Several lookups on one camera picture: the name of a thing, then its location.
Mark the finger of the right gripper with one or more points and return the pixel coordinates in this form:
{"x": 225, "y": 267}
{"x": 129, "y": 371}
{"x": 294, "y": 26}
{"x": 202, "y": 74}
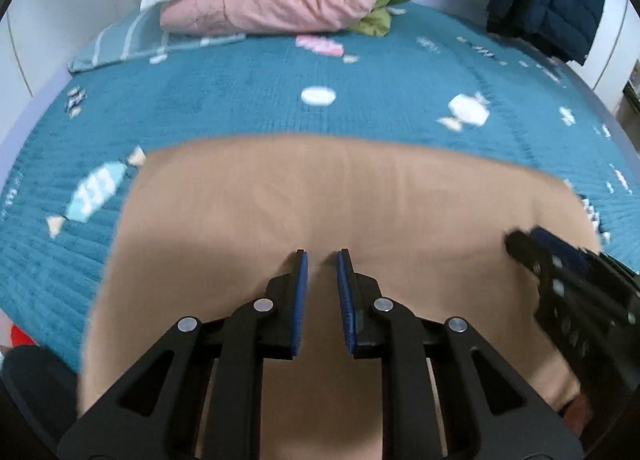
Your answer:
{"x": 530, "y": 252}
{"x": 562, "y": 249}

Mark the striped light blue pillow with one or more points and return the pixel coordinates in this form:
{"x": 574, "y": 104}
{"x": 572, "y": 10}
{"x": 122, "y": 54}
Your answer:
{"x": 139, "y": 36}

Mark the tan jacket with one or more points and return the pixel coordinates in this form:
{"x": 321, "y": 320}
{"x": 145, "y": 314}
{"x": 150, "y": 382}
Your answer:
{"x": 207, "y": 224}

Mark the teal quilted bedspread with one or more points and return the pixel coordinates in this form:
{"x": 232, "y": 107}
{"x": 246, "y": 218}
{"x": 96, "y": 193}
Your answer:
{"x": 432, "y": 81}

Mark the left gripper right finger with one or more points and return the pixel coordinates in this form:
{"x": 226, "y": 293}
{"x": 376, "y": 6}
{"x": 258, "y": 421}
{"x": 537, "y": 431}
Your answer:
{"x": 446, "y": 392}

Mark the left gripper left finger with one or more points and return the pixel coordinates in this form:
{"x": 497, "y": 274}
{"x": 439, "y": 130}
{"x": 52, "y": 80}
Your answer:
{"x": 197, "y": 392}

